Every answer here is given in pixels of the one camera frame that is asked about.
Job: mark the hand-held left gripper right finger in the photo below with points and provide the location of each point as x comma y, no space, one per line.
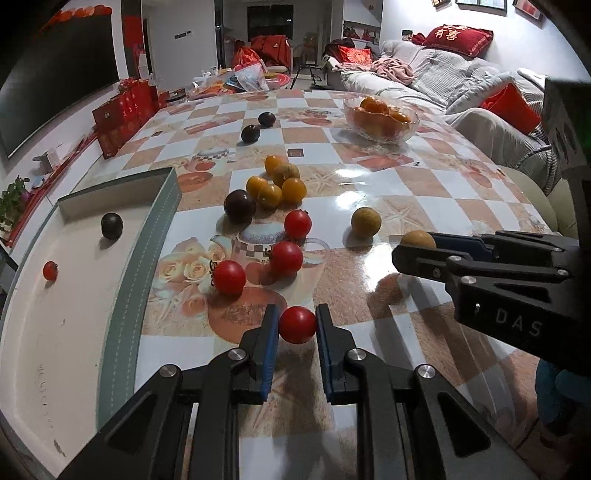
324,355

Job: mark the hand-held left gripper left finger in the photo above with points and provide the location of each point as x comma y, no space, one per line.
270,350

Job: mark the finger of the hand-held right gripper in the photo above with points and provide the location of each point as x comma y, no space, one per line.
461,244
485,295

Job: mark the red cherry tomato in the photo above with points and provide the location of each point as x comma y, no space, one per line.
286,258
298,224
50,270
297,325
228,277

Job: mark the brownish yellow round fruit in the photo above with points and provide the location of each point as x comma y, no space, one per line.
417,240
365,222

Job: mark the white tray with green rim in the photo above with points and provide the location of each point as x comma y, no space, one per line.
69,323

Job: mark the plain red cushion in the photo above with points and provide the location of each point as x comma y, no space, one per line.
512,107

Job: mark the grey sofa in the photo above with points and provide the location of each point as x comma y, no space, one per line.
480,106

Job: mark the blue cloth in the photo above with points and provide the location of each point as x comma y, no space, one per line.
561,397

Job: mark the clear glass bowl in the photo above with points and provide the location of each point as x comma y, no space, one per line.
383,131

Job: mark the orange tangerine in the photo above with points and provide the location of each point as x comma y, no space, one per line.
364,122
385,128
400,115
372,105

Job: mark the dark purple cherry tomato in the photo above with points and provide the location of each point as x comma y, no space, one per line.
111,225
250,134
239,206
267,119

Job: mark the grey striped cushion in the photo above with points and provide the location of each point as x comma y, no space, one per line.
438,71

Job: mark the red cushion with gold characters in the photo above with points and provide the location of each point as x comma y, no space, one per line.
456,40

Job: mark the yellow cherry tomato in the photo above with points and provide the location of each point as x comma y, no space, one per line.
270,195
294,190
286,173
272,163
256,184

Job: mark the pink blanket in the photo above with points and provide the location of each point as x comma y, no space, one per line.
392,68

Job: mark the red patterned cushion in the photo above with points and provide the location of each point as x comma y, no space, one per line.
355,55

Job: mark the clear plastic bag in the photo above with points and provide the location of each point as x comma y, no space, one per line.
251,77

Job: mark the stack of red gift boxes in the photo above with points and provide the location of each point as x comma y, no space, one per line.
122,115

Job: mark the red shopping bag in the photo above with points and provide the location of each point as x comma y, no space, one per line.
245,56

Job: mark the green potted plant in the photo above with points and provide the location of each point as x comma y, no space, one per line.
13,198

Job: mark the black television screen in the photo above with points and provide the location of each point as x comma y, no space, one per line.
51,78

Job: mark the framed wall pictures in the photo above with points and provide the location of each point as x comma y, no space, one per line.
485,3

